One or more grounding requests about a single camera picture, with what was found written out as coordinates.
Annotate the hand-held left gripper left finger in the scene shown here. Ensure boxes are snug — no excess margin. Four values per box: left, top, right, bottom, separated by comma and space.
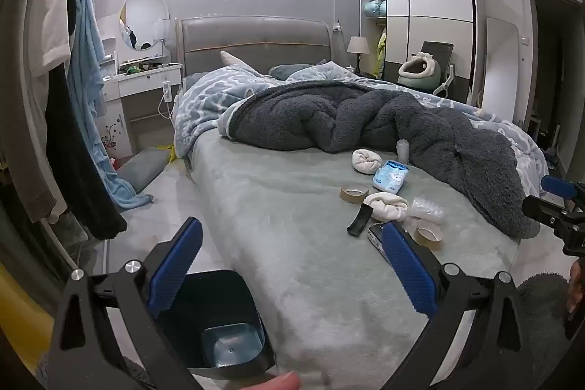
46, 216, 204, 390

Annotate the black curved clip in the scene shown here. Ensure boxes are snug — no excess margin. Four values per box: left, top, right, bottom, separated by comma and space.
346, 204, 373, 238

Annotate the grey padded headboard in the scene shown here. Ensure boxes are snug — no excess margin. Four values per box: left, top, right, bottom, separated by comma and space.
176, 16, 333, 80

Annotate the grey floor cushion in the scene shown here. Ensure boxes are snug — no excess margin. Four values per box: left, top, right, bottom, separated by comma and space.
116, 148, 171, 194

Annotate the blue white tissue pack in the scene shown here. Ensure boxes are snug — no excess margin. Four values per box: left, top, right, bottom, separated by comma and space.
372, 160, 410, 193

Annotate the person's right hand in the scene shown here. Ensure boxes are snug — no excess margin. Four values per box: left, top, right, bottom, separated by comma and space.
567, 261, 585, 318

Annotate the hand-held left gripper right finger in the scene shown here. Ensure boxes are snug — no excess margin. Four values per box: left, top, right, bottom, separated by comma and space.
380, 222, 556, 390

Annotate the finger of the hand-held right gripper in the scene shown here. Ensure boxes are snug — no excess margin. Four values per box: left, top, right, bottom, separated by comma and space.
540, 174, 577, 200
522, 196, 567, 224

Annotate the dark teal trash bin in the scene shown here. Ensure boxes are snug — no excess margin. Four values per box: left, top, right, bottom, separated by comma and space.
153, 269, 276, 382

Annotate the oval wall mirror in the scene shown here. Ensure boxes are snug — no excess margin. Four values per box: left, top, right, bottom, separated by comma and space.
119, 0, 171, 51

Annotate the person's left hand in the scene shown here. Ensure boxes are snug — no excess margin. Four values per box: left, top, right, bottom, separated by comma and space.
255, 372, 301, 390

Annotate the white narrow cabinet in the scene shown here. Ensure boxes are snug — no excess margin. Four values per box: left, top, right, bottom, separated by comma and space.
484, 16, 522, 121

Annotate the blue patterned blanket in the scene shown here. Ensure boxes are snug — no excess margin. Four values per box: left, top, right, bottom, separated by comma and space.
174, 62, 549, 190

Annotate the bedside lamp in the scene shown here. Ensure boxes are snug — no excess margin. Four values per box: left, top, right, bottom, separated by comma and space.
346, 36, 371, 73

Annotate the dark office chair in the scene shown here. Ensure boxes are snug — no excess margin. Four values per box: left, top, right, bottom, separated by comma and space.
418, 41, 458, 98

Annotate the hanging light blue robe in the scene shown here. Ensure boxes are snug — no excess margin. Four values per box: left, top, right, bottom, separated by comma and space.
68, 0, 154, 210

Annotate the brown tape roll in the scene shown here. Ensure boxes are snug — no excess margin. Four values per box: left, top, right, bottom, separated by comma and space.
339, 183, 370, 204
412, 219, 443, 251

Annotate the dark grey fleece blanket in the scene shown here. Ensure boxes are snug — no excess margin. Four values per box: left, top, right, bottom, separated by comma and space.
227, 80, 533, 240

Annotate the cream green pet bed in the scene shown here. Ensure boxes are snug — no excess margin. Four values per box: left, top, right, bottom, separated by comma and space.
397, 52, 442, 91

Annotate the white wardrobe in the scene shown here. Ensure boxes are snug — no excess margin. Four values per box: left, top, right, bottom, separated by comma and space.
359, 0, 485, 105

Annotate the white dressing table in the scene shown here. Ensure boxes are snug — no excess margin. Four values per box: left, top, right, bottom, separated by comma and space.
96, 15, 186, 158

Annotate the bed with pale green sheet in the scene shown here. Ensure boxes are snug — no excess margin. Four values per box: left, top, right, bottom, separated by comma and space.
183, 129, 526, 390

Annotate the grey blue pillow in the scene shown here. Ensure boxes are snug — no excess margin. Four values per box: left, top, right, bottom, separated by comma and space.
269, 64, 316, 80

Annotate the white plush pillow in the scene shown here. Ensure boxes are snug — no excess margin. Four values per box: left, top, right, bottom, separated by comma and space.
220, 50, 250, 66

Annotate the clear plastic wrapper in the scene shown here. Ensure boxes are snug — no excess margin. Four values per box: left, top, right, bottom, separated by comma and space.
409, 196, 446, 221

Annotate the brown door frame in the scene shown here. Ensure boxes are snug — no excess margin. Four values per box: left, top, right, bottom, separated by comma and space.
512, 0, 585, 171

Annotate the hanging black garment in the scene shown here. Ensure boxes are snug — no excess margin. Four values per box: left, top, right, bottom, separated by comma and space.
46, 61, 129, 240

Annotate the person's grey fleece garment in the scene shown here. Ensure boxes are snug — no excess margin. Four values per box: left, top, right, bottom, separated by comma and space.
516, 273, 577, 377

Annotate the clutter of desk items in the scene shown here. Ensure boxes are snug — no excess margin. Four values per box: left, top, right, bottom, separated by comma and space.
116, 61, 167, 75

